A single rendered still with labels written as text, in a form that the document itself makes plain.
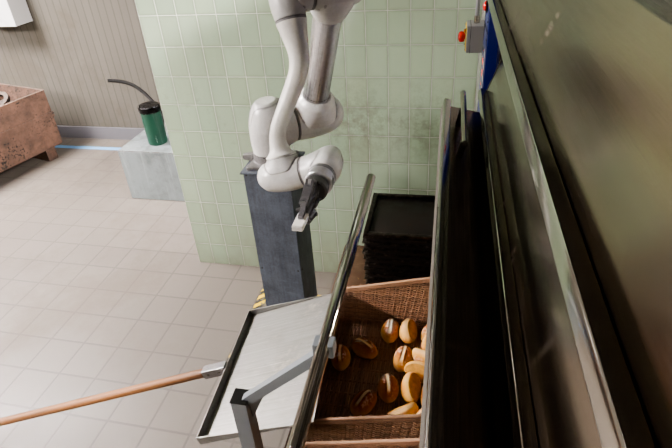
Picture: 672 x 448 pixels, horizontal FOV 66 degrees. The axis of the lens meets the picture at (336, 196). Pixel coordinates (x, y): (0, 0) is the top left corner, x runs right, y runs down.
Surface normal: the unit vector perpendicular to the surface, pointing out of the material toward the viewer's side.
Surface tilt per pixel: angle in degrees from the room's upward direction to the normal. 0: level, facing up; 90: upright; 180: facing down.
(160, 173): 90
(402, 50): 90
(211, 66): 90
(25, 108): 90
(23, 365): 0
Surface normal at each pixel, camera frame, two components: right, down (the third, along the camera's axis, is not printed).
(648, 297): -0.94, -0.34
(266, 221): -0.21, 0.52
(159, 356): -0.06, -0.86
